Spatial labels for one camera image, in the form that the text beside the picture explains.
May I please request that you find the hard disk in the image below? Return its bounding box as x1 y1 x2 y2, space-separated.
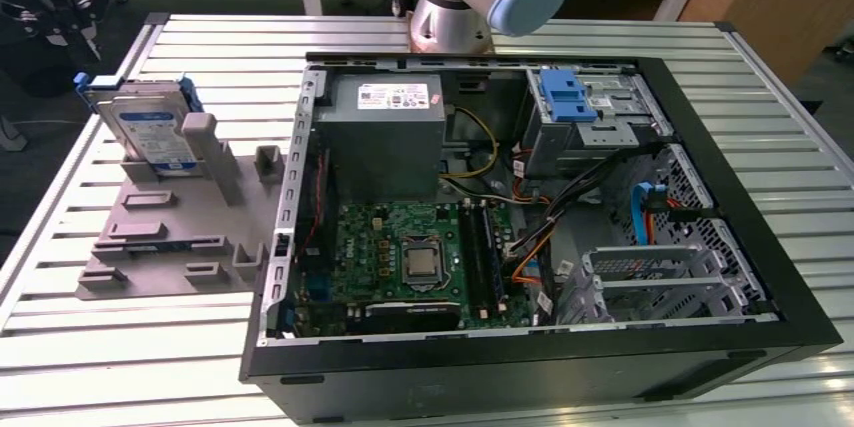
70 72 202 179

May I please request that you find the metal disk bay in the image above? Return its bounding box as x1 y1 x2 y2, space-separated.
576 244 765 326

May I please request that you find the grey parts rack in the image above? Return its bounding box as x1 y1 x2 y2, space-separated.
76 114 286 301

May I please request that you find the grey power supply unit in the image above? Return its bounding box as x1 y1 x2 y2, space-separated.
312 72 446 203

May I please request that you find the green motherboard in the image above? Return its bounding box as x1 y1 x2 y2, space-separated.
292 199 535 336

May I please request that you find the CPU socket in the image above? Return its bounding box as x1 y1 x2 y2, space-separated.
396 234 450 294

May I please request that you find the silver CPU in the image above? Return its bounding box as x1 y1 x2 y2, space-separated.
404 248 441 279

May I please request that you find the blue drive latch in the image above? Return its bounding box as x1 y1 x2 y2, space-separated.
540 69 599 123

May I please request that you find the metal optical drive cage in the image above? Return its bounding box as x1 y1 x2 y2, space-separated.
523 66 672 178

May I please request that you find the black RAM slot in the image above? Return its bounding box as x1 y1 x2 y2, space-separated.
460 199 484 316

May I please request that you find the black graphics card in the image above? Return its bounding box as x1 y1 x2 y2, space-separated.
345 299 462 334

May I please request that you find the black open PC case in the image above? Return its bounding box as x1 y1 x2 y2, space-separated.
237 50 843 426

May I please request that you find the red and black twisted wire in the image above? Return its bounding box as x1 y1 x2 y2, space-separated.
312 149 332 228

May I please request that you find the yellow wire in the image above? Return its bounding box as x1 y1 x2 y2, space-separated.
438 105 501 181

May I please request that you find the black wire bundle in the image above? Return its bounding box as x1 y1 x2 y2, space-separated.
516 154 641 258

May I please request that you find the orange wire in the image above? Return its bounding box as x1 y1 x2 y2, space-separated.
509 226 556 284

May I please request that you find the blue data wire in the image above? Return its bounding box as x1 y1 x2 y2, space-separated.
628 181 668 248

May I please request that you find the power wire with black connector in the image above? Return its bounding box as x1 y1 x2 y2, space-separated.
656 199 715 223

